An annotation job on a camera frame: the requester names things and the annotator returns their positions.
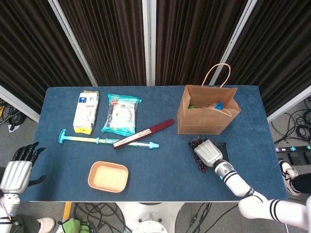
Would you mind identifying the teal green toy pump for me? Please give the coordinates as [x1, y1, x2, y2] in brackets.
[58, 129, 160, 150]

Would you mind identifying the teal clear snack packet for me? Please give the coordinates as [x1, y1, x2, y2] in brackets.
[101, 93, 143, 137]

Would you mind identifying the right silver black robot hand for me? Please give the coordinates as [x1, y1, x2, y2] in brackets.
[189, 138, 224, 168]

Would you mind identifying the black mesh pen holder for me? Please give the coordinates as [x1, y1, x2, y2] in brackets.
[213, 141, 229, 162]

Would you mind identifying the white sneaker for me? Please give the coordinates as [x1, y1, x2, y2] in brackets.
[36, 217, 56, 233]
[278, 160, 302, 197]

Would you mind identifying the black cable with switch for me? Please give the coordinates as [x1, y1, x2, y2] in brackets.
[186, 202, 212, 233]

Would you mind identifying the green cloth bag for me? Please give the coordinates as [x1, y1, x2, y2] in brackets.
[57, 217, 91, 233]

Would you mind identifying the blue fabric table cover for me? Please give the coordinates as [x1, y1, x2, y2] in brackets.
[18, 85, 289, 202]

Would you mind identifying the white yellow paper package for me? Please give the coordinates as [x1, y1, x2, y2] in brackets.
[72, 90, 100, 134]

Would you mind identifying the black floor cable bundle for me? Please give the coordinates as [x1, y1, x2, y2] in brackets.
[0, 97, 27, 127]
[72, 202, 133, 233]
[271, 96, 311, 146]

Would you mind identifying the dark red grape bunch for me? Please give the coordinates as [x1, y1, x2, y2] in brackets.
[189, 137, 207, 173]

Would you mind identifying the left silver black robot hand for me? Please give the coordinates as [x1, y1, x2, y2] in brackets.
[0, 142, 46, 194]

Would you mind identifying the dark brown pleated curtain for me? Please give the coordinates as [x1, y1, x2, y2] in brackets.
[58, 0, 148, 87]
[0, 0, 95, 115]
[220, 0, 311, 117]
[155, 0, 251, 86]

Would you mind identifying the white partition frame post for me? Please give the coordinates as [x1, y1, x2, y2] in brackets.
[48, 0, 98, 87]
[142, 0, 156, 86]
[209, 0, 259, 85]

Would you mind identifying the black trouser leg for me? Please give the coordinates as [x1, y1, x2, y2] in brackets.
[14, 213, 41, 233]
[291, 173, 311, 194]

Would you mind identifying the blue red bread packet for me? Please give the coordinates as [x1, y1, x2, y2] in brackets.
[210, 100, 225, 111]

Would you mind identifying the white table frame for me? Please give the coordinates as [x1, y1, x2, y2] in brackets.
[19, 200, 243, 204]

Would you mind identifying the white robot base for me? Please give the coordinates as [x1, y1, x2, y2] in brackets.
[116, 202, 183, 233]

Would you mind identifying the black foot pedal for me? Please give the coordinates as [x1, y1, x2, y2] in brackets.
[283, 151, 311, 166]

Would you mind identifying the brown paper bag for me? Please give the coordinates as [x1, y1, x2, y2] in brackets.
[177, 63, 242, 135]

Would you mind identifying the white partition frame rail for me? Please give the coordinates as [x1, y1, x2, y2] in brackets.
[0, 84, 41, 123]
[266, 91, 311, 123]

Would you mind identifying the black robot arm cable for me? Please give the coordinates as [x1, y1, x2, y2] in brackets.
[213, 190, 264, 233]

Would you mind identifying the dark red long box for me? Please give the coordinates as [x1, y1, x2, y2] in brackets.
[113, 118, 175, 150]

